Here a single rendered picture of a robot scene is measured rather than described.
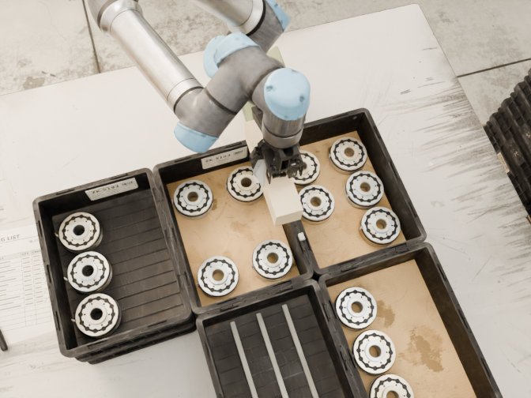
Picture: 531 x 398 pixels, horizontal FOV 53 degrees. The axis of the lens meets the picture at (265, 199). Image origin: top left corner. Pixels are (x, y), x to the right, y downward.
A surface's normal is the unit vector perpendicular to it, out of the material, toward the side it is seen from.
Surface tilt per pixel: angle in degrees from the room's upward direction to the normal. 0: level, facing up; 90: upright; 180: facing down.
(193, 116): 39
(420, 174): 0
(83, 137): 0
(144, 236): 0
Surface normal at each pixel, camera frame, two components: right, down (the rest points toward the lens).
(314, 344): 0.04, -0.37
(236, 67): -0.43, 0.14
